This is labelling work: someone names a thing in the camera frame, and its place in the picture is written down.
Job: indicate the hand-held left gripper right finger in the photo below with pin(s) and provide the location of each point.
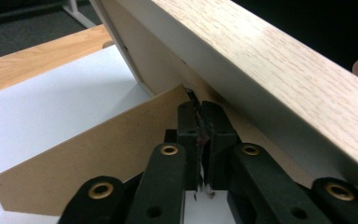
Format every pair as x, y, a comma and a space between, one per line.
219, 137

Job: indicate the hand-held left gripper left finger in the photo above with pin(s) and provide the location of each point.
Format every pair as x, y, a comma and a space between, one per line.
189, 137

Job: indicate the light wooden picture frame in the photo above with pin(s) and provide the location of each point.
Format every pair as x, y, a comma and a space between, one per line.
292, 77

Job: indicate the white metal table frame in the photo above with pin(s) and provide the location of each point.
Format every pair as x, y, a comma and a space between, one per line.
77, 14

